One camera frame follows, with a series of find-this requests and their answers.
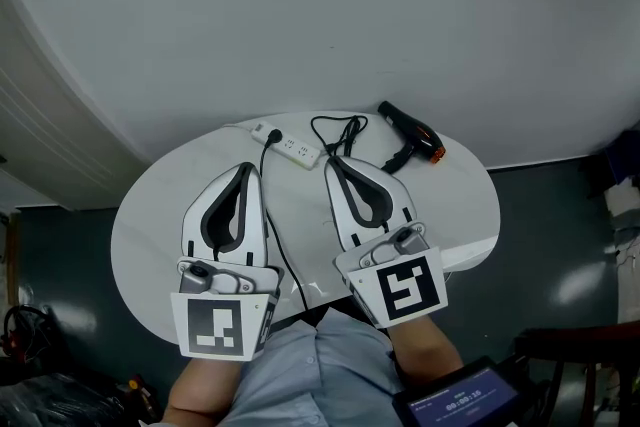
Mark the black bag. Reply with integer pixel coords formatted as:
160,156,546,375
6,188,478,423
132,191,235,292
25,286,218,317
0,372,129,427

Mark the person's right forearm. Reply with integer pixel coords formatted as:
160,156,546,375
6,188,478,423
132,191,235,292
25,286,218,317
388,313,464,390

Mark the black neck strap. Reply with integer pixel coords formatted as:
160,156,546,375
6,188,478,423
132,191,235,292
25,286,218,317
269,306,332,333

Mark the black hair dryer cord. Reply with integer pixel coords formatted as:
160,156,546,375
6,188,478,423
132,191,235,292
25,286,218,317
258,114,369,314

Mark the white power strip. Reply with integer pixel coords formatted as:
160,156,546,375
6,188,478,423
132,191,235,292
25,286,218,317
250,121,323,172

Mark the pile of white packing clutter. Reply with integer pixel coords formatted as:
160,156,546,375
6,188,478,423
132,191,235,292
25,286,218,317
597,129,640,327

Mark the person's left forearm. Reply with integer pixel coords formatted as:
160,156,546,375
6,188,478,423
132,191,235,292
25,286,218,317
163,356,247,427

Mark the light blue shirt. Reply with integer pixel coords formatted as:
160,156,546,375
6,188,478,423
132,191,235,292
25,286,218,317
218,308,407,427

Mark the dark wooden chair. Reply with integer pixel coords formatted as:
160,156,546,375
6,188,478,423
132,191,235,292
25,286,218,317
513,320,640,427

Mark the black orange hair dryer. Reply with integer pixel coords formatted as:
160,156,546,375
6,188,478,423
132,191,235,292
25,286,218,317
377,100,447,175

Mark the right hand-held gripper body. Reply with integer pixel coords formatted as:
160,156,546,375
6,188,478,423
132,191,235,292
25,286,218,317
333,222,449,329

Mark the black tablet with lit screen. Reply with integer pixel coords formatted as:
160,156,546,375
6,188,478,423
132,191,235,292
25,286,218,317
391,356,522,427

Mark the red and black cable bundle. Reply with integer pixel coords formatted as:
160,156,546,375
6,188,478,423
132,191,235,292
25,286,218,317
0,304,54,359

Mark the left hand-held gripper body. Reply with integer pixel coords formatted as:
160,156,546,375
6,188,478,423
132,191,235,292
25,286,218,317
170,257,285,362

